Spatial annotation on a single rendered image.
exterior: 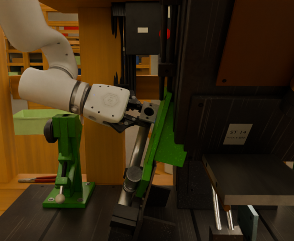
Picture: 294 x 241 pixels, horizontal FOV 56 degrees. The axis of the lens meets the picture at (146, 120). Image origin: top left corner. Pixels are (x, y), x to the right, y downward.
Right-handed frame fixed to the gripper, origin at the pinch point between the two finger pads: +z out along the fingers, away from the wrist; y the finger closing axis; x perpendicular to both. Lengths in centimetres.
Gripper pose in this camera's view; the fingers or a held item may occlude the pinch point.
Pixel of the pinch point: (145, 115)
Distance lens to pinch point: 71.8
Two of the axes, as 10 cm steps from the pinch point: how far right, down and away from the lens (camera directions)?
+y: 2.0, -8.2, 5.4
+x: -1.8, 5.1, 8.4
